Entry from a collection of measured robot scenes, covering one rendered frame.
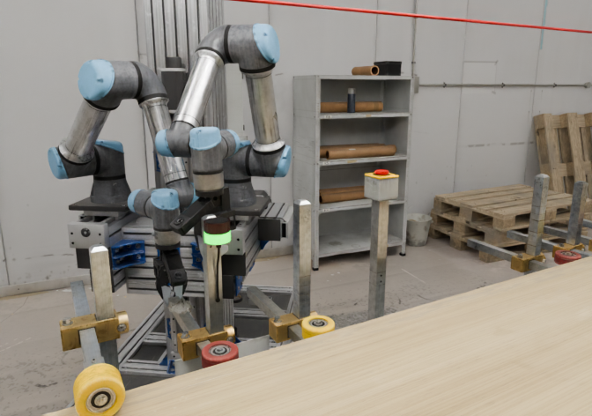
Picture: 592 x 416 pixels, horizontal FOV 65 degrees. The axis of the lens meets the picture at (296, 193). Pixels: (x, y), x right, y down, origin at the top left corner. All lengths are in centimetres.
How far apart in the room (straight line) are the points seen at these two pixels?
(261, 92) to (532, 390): 108
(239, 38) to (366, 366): 98
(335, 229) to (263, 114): 288
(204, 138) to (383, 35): 341
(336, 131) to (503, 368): 329
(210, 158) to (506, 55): 448
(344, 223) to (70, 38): 267
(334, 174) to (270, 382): 335
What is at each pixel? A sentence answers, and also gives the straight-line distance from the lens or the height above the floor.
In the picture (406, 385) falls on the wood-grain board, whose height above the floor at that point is 90.
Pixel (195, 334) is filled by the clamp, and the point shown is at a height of 87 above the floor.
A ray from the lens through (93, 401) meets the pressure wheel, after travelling 94.
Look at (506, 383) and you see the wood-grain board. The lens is 106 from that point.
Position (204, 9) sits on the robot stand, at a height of 175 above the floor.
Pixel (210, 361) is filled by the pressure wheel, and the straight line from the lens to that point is 106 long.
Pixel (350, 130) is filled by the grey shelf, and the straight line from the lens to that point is 423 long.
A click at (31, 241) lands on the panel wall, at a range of 385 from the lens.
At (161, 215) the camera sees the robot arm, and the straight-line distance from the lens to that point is 136.
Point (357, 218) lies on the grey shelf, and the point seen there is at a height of 26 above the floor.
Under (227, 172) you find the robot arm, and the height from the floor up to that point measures 117.
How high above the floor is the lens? 146
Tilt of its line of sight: 13 degrees down
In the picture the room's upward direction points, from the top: straight up
